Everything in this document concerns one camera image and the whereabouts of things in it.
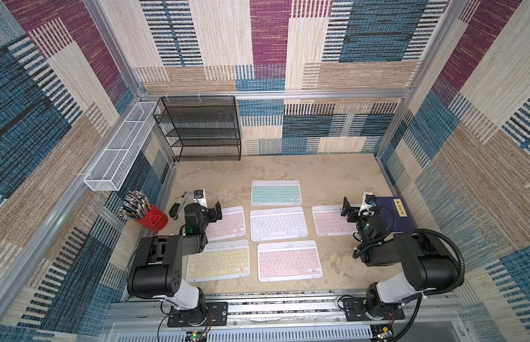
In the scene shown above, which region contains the white keyboard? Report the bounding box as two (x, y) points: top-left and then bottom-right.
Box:
(250, 207), (308, 242)

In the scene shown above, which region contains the pink keyboard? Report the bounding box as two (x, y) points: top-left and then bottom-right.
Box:
(312, 205), (357, 237)
(257, 240), (323, 282)
(206, 206), (246, 242)

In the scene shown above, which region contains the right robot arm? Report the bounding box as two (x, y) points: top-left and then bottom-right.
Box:
(341, 192), (466, 320)

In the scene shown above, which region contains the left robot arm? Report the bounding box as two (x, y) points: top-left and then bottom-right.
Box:
(127, 202), (222, 326)

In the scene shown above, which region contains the black white stapler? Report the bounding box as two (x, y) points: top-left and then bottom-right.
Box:
(169, 192), (194, 222)

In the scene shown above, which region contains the yellow keyboard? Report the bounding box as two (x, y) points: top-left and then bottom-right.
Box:
(185, 239), (251, 282)

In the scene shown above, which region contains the dark blue notebook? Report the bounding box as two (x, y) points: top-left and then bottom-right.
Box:
(376, 196), (417, 233)

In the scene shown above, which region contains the red pen cup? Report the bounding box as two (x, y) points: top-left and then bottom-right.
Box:
(138, 205), (169, 233)

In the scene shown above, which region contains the green keyboard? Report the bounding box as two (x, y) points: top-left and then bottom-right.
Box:
(251, 180), (303, 206)

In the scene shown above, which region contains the bundle of pens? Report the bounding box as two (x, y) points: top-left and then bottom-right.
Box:
(118, 190), (151, 220)

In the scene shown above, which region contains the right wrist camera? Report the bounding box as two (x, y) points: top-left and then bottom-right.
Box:
(359, 192), (377, 216)

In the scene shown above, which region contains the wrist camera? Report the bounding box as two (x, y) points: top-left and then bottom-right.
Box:
(359, 192), (377, 216)
(193, 189), (208, 207)

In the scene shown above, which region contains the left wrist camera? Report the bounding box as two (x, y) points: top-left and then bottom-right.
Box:
(193, 189), (208, 207)

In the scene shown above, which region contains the black wire shelf rack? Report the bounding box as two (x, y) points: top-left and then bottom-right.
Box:
(155, 96), (242, 162)

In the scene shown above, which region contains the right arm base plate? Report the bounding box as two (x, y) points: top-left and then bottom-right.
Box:
(337, 295), (406, 322)

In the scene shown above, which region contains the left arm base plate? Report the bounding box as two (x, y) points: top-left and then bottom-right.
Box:
(167, 302), (229, 329)

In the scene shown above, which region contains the white mesh wall basket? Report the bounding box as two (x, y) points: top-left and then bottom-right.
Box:
(84, 102), (157, 192)

